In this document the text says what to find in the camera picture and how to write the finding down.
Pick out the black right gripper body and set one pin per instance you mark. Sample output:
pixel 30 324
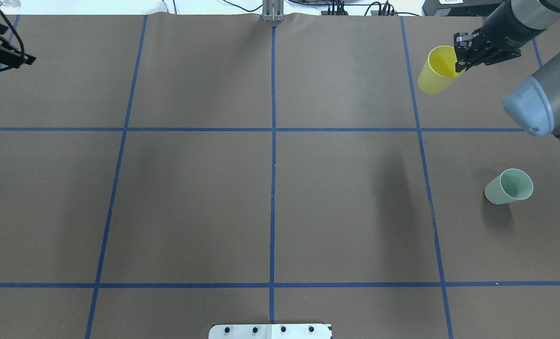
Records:
pixel 490 29

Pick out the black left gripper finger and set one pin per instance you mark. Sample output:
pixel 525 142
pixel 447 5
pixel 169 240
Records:
pixel 6 52

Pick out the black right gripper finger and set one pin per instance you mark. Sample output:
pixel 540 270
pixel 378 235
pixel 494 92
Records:
pixel 464 58

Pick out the yellow plastic cup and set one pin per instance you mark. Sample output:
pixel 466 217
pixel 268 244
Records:
pixel 439 70

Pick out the light green plastic cup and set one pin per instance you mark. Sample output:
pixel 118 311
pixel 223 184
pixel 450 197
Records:
pixel 512 185

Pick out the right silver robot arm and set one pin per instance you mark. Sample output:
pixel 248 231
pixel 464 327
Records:
pixel 535 104

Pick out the black small computer box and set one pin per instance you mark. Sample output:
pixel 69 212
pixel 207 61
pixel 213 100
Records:
pixel 460 8

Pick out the brown paper table mat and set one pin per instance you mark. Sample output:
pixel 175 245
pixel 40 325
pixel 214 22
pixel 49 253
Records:
pixel 162 174

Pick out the aluminium frame post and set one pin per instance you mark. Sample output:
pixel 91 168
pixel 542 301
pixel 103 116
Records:
pixel 273 11

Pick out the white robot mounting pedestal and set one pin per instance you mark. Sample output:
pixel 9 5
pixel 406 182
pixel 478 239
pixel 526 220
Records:
pixel 271 331

